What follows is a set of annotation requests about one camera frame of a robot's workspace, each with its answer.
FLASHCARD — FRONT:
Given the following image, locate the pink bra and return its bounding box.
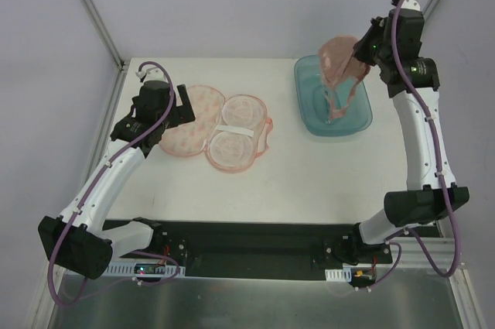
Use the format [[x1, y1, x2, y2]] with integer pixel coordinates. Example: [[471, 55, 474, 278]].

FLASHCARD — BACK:
[[318, 36, 370, 120]]

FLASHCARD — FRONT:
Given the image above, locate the floral mesh laundry bag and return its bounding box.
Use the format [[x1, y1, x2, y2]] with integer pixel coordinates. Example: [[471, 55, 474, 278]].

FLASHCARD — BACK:
[[159, 85, 273, 173]]

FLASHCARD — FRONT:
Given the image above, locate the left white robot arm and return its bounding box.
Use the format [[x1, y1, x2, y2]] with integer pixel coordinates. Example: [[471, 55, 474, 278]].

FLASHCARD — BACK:
[[38, 81, 195, 279]]

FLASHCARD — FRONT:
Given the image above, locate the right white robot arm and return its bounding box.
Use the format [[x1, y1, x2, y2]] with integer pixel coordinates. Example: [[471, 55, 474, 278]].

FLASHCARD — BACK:
[[333, 9, 469, 266]]

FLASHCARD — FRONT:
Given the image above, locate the teal transparent plastic basin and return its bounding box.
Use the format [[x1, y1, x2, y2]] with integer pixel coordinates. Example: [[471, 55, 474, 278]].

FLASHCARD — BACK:
[[294, 55, 373, 137]]

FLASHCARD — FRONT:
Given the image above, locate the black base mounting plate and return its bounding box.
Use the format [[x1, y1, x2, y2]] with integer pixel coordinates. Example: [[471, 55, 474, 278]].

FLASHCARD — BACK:
[[135, 221, 392, 281]]

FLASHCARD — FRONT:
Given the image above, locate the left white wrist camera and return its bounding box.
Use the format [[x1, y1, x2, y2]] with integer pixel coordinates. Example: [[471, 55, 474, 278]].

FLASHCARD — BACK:
[[135, 67, 159, 83]]

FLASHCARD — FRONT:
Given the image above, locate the left aluminium frame post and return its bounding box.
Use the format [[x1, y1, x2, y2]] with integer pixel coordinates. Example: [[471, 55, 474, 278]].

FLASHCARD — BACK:
[[80, 0, 125, 71]]

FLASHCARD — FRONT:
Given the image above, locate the left white cable duct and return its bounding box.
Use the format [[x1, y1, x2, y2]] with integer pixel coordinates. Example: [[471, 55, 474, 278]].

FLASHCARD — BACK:
[[102, 262, 186, 279]]

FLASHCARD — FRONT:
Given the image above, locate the white cable duct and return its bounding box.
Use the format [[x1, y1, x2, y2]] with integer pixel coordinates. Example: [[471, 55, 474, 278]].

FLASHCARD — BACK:
[[326, 268, 378, 283], [102, 262, 186, 279]]

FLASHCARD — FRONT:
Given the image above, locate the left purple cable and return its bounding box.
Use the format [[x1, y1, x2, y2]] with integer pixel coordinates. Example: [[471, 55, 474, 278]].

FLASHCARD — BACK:
[[46, 60, 181, 309]]

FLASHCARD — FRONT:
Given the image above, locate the right white cable duct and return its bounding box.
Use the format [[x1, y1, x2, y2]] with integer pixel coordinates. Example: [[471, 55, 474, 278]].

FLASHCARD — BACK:
[[326, 268, 378, 283]]

